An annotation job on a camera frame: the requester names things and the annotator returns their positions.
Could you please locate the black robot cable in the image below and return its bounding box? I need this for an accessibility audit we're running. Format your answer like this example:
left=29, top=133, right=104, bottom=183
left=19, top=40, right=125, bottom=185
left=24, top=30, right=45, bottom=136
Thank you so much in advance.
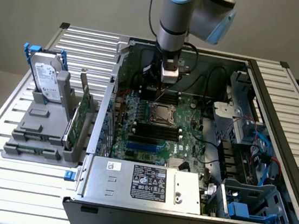
left=145, top=0, right=163, bottom=38

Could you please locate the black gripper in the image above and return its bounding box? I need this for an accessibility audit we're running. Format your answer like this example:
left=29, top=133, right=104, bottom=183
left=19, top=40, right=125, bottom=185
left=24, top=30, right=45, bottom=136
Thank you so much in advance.
left=138, top=44, right=185, bottom=104

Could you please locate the red wire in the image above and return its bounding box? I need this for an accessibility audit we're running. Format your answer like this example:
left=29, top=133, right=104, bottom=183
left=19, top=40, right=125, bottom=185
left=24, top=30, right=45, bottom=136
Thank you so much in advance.
left=265, top=155, right=285, bottom=186

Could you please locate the CPU socket with metal frame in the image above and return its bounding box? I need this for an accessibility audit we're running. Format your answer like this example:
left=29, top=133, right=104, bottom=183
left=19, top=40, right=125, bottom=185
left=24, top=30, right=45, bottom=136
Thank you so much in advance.
left=147, top=101, right=180, bottom=129

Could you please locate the green graphics card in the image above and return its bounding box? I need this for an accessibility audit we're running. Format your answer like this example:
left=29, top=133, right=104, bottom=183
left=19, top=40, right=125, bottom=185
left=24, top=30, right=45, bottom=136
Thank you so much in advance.
left=62, top=67, right=95, bottom=151

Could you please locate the blue SATA wire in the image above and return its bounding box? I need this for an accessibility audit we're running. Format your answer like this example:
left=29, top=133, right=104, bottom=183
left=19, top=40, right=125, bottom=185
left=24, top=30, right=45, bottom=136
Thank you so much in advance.
left=246, top=123, right=277, bottom=187

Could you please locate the hard disk in blue caddy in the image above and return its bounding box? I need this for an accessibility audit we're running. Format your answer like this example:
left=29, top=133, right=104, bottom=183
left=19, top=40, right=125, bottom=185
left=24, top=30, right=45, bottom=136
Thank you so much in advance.
left=17, top=42, right=70, bottom=105

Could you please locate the black RAM slot bank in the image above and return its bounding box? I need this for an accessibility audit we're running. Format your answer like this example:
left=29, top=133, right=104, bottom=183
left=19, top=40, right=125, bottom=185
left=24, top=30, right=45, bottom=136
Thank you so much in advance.
left=141, top=87, right=183, bottom=105
left=132, top=119, right=181, bottom=143

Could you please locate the silver chipset heatsink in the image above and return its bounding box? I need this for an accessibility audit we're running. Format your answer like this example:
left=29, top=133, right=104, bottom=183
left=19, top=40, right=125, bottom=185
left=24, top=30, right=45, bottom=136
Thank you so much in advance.
left=167, top=157, right=185, bottom=170

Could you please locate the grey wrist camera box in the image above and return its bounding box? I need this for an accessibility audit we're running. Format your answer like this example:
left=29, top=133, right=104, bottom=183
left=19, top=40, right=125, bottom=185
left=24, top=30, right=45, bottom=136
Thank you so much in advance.
left=159, top=60, right=182, bottom=85

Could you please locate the grey parts rack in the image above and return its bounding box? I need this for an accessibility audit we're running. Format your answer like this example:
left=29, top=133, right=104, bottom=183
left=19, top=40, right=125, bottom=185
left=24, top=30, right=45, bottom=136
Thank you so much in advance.
left=1, top=63, right=105, bottom=170

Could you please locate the silver power supply unit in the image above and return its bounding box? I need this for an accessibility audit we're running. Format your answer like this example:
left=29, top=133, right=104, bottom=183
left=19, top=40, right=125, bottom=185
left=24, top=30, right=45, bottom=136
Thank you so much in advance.
left=80, top=154, right=207, bottom=215

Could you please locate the blue disk caddy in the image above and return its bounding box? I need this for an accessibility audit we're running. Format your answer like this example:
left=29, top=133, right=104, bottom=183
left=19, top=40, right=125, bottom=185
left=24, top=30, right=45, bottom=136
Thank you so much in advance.
left=224, top=200, right=251, bottom=221

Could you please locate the grey metal disk bay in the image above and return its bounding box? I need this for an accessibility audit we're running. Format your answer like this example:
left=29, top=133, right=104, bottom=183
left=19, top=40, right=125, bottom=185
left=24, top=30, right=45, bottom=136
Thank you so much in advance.
left=207, top=68, right=270, bottom=148

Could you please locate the blue expansion slot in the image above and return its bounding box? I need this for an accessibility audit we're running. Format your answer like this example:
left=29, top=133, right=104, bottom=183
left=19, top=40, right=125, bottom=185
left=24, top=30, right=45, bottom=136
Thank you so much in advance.
left=126, top=140, right=157, bottom=152

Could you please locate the green Dell motherboard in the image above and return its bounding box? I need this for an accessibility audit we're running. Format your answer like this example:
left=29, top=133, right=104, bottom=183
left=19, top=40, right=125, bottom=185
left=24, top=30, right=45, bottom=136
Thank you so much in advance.
left=107, top=85, right=215, bottom=175

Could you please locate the open black PC case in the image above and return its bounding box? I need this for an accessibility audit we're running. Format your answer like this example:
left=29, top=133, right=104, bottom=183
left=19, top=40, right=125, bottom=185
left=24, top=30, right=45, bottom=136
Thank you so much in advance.
left=60, top=30, right=299, bottom=224

